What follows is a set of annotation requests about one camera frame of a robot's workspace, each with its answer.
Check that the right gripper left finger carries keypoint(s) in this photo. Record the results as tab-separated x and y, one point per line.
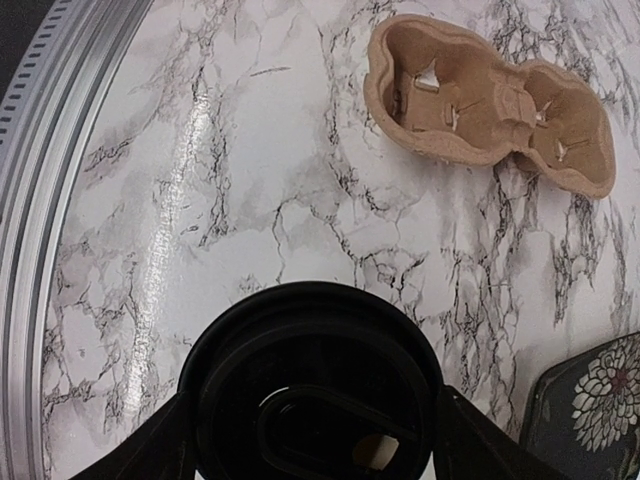
161	448

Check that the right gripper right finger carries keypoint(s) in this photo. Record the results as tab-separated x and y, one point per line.
470	446

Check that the black plastic cup lid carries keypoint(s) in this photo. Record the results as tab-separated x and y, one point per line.
312	380

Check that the brown cardboard cup carrier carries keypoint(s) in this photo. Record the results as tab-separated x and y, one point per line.
442	91

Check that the black floral square plate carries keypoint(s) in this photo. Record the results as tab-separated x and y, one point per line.
582	416

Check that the aluminium front rail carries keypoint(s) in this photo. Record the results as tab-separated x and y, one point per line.
47	117

